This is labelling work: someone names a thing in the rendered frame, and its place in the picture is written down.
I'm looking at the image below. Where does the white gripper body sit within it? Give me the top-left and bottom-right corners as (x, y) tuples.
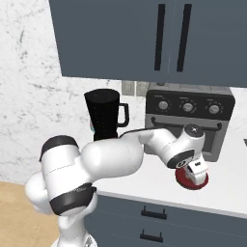
(188, 167), (209, 187)

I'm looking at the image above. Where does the red round blender lid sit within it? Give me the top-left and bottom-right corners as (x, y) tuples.
(174, 167), (210, 191)

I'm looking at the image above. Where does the black blender jar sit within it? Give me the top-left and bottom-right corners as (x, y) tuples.
(83, 88), (130, 143)

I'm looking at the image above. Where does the grey-blue drawer front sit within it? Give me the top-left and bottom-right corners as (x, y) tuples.
(84, 214), (247, 247)
(94, 194), (247, 236)

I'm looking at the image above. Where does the grey toaster oven knob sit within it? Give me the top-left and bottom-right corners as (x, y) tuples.
(158, 99), (170, 111)
(181, 101), (195, 113)
(207, 103), (221, 116)

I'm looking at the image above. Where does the grey toaster oven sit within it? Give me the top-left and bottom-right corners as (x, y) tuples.
(144, 82), (236, 163)

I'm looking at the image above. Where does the black drawer handle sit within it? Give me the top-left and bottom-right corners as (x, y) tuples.
(140, 206), (169, 221)
(139, 228), (165, 244)

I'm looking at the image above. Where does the black toaster oven handle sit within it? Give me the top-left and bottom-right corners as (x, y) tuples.
(151, 116), (223, 132)

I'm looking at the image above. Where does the grey-blue wall cupboard door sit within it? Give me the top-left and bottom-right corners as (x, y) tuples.
(47, 0), (172, 84)
(168, 0), (247, 89)

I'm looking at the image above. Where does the black cupboard door handle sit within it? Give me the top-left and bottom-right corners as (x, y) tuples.
(176, 3), (193, 73)
(153, 3), (167, 72)

